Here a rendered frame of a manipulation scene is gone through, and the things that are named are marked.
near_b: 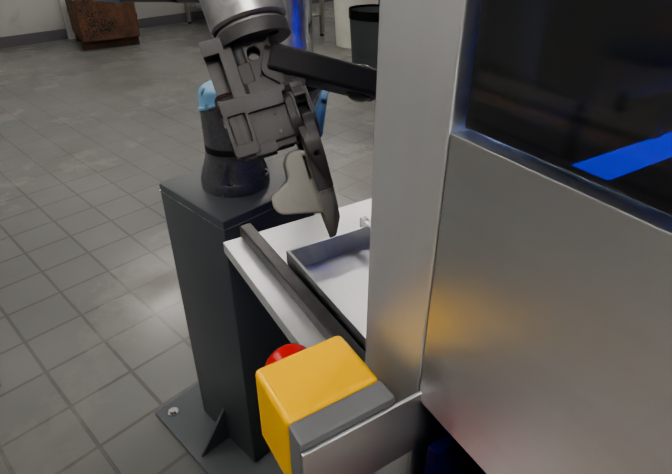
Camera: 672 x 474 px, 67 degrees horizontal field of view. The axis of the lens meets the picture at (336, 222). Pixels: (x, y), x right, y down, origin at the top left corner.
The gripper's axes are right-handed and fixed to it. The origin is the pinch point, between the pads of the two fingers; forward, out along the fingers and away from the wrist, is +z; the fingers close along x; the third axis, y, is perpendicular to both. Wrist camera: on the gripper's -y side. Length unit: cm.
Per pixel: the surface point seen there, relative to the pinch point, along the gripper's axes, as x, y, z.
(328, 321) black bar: -7.3, 3.6, 11.5
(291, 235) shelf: -28.2, 4.1, 3.0
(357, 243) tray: -22.8, -4.6, 6.6
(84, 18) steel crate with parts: -556, 135, -240
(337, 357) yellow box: 14.9, 4.5, 7.6
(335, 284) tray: -16.1, 0.9, 9.7
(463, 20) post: 28.0, -5.1, -9.9
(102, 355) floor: -132, 77, 33
